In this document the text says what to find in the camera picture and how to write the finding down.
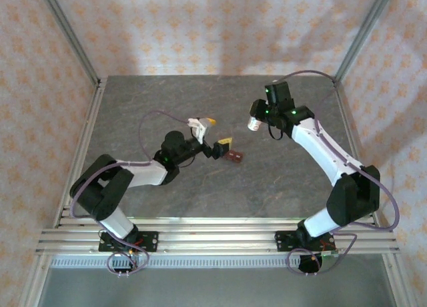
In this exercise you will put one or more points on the brown weekly pill organizer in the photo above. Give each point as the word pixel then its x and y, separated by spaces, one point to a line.
pixel 236 157

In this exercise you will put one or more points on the white pill bottle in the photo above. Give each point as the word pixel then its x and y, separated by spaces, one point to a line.
pixel 254 124

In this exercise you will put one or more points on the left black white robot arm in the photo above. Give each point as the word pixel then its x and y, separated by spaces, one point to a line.
pixel 100 193

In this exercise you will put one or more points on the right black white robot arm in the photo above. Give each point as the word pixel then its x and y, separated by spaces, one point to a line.
pixel 353 197

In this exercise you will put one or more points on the orange patterned white curtain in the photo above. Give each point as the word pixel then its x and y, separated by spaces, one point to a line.
pixel 213 26

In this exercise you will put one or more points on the grey metal panel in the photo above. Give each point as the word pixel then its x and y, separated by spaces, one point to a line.
pixel 213 288

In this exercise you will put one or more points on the green circuit board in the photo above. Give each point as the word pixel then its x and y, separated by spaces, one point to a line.
pixel 330 254

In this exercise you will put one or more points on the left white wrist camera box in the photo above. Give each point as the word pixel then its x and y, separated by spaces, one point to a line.
pixel 198 130

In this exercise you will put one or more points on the aluminium side rail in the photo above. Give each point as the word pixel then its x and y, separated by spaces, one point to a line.
pixel 347 120
pixel 90 130

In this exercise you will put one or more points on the aluminium mounting rail frame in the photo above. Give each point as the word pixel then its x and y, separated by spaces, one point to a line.
pixel 217 240

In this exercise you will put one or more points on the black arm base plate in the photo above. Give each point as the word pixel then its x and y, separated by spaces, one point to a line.
pixel 150 242
pixel 287 242

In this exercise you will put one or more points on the aluminium corner post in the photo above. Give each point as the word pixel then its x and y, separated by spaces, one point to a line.
pixel 362 36
pixel 71 36

